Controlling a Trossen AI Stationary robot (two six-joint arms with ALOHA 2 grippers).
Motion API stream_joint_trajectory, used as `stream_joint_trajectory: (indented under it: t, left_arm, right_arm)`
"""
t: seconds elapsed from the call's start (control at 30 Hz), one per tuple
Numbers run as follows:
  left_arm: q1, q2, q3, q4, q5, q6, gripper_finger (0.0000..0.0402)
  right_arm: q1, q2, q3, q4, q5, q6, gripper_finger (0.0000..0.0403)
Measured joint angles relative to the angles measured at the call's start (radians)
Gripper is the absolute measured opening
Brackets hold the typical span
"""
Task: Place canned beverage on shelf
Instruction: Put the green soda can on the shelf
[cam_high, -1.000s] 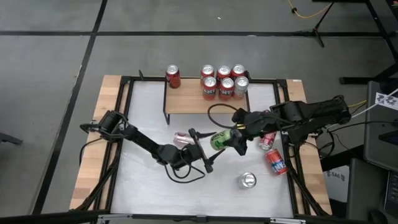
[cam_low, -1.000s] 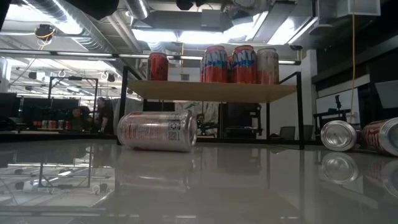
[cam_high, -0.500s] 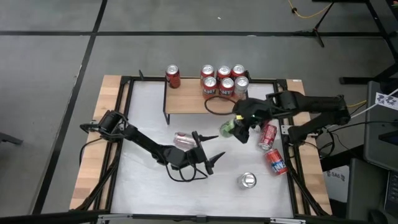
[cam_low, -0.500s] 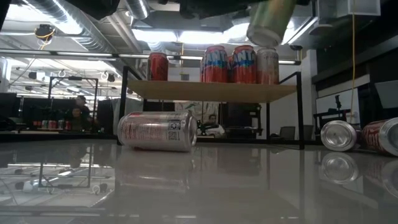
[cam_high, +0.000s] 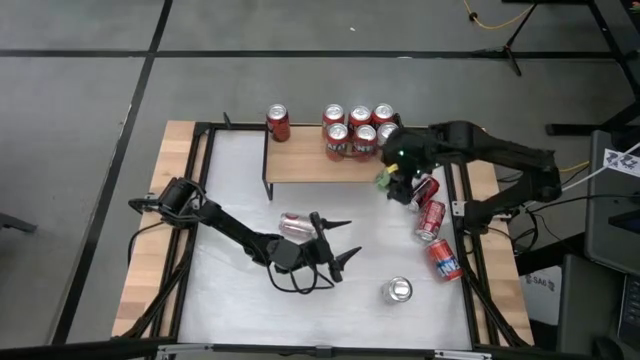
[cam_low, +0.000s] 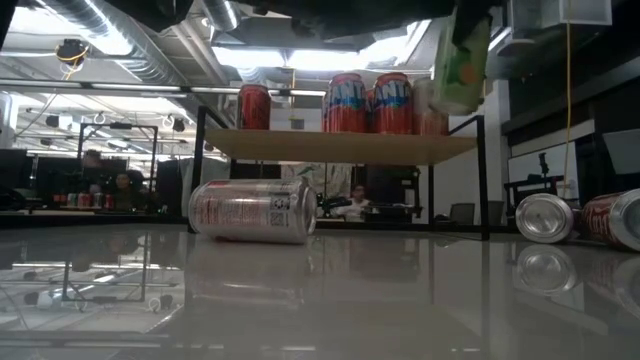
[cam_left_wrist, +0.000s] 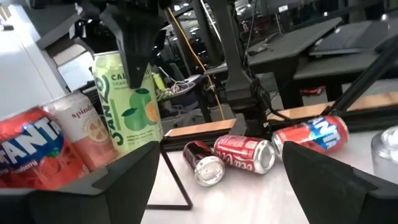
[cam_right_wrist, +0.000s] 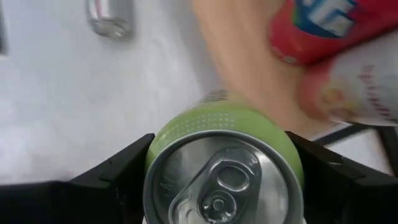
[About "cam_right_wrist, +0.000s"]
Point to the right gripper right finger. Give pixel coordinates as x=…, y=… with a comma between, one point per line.
x=348, y=199

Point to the silver Diet Coke can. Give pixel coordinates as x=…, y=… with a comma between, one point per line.
x=109, y=18

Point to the silver and orange sparkling can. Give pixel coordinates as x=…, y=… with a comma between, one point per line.
x=367, y=84

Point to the green soda can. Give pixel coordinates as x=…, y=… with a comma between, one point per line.
x=217, y=124

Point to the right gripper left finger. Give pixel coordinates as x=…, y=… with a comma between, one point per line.
x=77, y=202

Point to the wooden shelf with black legs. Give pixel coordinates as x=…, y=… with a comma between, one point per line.
x=248, y=62

